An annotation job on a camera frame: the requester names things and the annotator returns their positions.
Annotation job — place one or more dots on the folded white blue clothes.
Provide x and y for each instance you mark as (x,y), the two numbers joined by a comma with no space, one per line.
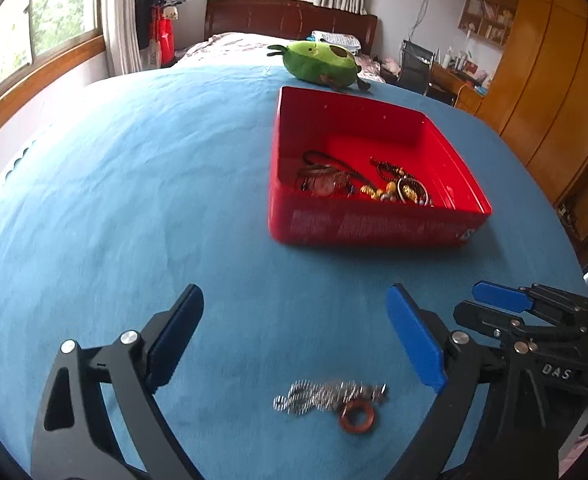
(349,42)

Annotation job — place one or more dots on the beige left curtain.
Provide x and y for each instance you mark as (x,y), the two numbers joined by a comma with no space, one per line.
(118,21)

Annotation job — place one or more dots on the red plastic box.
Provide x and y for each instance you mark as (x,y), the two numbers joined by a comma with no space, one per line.
(336,159)

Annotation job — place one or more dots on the wooden desk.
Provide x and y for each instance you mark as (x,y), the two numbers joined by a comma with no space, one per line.
(467,97)

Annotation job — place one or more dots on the coat rack with clothes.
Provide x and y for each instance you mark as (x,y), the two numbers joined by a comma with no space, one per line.
(154,27)

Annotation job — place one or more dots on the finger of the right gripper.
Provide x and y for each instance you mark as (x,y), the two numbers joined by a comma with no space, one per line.
(510,328)
(535,298)

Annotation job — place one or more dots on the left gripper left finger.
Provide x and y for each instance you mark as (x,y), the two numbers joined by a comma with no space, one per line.
(167,335)

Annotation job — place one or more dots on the black office chair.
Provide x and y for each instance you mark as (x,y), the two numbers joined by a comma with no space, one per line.
(416,66)

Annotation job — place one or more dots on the large silver hoop bangle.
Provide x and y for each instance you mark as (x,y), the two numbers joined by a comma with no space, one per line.
(412,191)

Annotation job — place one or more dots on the dark wooden headboard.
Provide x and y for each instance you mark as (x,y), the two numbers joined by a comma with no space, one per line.
(288,19)

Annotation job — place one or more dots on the large wooden frame window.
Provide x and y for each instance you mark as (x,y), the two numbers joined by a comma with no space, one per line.
(41,41)

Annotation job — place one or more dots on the pink patterned bed sheet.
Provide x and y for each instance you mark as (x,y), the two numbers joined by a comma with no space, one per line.
(242,48)

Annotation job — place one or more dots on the green avocado plush toy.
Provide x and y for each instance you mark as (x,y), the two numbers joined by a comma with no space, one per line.
(320,63)

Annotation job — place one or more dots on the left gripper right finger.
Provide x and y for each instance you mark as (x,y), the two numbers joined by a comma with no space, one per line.
(422,348)

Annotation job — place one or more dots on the wooden wardrobe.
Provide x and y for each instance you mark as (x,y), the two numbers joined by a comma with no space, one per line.
(538,97)

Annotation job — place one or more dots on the wooden wall shelf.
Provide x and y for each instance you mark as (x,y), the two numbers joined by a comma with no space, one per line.
(487,21)

